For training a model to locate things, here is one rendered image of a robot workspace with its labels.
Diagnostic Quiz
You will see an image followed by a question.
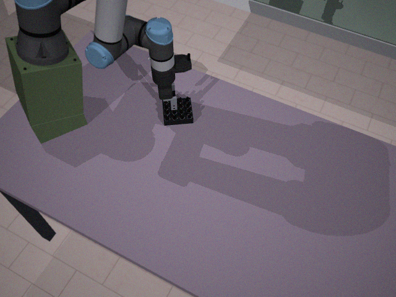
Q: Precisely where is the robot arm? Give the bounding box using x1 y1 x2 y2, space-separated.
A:
14 0 174 69

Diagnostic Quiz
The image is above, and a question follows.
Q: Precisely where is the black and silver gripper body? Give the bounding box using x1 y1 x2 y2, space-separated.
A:
148 53 192 100

